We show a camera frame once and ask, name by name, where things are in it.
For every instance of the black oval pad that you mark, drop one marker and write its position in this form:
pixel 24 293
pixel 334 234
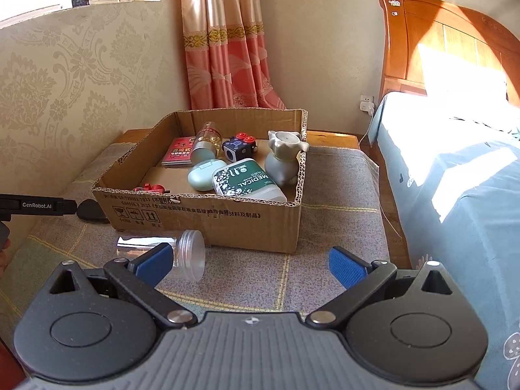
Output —
pixel 91 211

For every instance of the cardboard box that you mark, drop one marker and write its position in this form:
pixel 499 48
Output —
pixel 203 223

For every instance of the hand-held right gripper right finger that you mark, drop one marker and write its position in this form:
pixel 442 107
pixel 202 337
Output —
pixel 347 268

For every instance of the grey toy figurine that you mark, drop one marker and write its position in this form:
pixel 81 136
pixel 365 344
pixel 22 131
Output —
pixel 280 166

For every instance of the clear bottle silver cap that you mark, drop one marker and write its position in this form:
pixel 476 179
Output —
pixel 205 146

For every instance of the black toy train purple print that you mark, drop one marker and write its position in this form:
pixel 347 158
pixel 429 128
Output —
pixel 239 150

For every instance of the cartoon sticker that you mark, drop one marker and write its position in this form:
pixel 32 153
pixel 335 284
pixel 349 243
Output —
pixel 395 2

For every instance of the pink patterned curtain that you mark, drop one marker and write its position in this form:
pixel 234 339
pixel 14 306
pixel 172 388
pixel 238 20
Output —
pixel 227 48

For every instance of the mint green case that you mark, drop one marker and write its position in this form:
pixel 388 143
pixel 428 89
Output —
pixel 201 176

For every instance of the red toy train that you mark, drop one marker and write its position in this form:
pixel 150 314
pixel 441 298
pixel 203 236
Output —
pixel 152 188

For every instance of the white wall socket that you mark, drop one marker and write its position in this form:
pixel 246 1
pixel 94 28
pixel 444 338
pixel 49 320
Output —
pixel 366 103

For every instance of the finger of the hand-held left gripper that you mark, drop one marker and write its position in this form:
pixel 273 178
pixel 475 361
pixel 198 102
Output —
pixel 67 207

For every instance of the bed with blue sheet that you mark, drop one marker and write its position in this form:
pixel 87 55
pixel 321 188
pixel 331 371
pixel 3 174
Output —
pixel 467 211

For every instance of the clear plastic jar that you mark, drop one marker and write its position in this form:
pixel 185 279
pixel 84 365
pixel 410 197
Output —
pixel 189 252

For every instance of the red booklet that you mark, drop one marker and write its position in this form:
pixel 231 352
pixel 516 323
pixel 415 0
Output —
pixel 178 152

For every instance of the green wipes packet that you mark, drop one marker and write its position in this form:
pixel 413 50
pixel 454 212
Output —
pixel 248 180

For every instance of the small dark object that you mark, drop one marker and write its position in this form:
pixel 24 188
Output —
pixel 80 2

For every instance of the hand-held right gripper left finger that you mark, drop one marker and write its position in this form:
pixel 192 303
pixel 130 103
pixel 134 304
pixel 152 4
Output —
pixel 154 262

